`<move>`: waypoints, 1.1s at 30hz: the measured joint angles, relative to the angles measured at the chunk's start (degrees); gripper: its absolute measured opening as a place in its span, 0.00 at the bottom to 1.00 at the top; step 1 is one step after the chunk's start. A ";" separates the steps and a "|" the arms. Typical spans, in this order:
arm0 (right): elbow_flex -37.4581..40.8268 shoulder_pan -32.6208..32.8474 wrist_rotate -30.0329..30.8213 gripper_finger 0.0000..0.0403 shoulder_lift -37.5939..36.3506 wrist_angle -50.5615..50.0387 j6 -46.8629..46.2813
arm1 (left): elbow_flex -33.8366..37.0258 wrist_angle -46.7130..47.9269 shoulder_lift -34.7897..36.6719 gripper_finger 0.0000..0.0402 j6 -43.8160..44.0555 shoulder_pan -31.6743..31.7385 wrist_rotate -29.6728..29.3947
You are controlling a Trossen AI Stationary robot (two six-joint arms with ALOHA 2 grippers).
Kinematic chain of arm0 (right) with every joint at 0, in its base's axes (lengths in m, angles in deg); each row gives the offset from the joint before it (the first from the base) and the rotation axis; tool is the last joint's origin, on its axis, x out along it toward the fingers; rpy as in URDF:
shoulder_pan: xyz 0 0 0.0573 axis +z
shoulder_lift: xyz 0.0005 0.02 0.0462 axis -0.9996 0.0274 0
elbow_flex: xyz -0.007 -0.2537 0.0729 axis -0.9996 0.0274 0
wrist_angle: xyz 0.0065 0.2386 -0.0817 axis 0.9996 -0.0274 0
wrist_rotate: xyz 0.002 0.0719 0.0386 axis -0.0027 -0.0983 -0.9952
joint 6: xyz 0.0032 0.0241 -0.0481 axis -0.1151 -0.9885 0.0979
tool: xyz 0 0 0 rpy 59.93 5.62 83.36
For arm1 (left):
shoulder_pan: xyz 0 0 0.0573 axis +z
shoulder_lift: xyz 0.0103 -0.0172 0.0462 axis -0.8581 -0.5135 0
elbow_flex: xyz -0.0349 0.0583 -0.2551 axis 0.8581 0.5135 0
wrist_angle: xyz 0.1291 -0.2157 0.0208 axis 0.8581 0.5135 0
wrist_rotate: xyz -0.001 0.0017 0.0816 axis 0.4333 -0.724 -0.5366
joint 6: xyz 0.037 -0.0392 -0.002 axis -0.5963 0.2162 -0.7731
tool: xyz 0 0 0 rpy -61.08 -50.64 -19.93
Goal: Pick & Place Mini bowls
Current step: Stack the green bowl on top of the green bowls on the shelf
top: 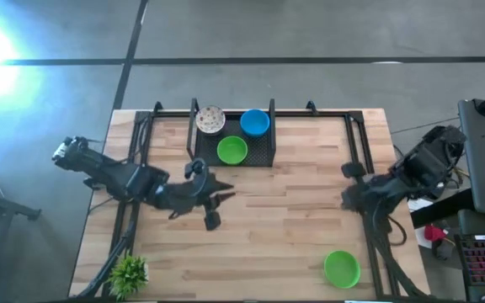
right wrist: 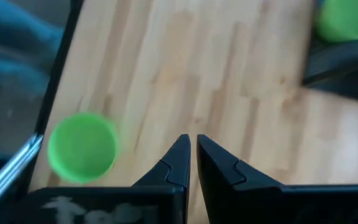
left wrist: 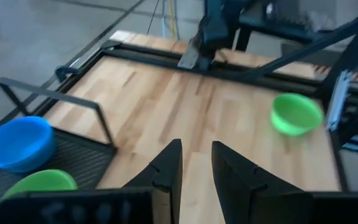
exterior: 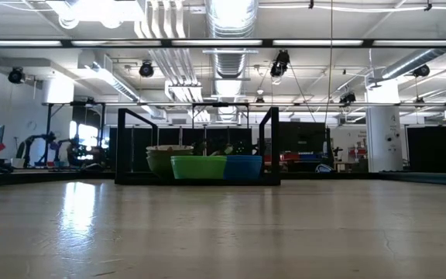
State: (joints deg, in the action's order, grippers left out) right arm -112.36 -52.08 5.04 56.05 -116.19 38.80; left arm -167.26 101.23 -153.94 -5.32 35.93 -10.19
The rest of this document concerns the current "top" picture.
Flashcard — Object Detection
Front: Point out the green plastic mini bowl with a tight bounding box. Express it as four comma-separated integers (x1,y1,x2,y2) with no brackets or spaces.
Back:
323,250,362,290
216,135,249,166

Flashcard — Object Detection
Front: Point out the blue plastic mini bowl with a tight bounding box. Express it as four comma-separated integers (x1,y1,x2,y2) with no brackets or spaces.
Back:
239,109,271,139

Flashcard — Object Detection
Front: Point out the red plastic object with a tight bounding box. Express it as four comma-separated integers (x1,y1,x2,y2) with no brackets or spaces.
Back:
423,224,449,244

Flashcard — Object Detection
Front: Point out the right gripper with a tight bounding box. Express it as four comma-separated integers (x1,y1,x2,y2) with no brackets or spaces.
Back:
340,161,378,216

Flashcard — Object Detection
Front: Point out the black mesh dish rack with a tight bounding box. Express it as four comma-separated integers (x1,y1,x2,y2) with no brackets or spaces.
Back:
185,97,278,168

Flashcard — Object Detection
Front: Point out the black metal stand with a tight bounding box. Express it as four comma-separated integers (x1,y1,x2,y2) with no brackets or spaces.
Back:
0,167,42,222

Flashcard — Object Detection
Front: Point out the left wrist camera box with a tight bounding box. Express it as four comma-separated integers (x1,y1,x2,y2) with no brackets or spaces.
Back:
173,183,204,206

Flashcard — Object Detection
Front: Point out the black aluminium extrusion frame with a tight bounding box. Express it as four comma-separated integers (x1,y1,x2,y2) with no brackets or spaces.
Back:
73,99,433,302

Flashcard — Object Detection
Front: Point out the artificial plant in white pot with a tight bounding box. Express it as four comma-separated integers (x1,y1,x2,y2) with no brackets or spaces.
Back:
107,254,150,302

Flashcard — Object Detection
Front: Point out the black metal bar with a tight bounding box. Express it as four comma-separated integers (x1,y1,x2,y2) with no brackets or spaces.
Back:
409,188,477,231

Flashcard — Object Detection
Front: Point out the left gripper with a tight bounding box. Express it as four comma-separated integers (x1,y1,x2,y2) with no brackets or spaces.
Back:
157,158,237,231

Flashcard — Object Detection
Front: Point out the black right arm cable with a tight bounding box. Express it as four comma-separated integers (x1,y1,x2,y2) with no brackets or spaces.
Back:
370,197,408,247

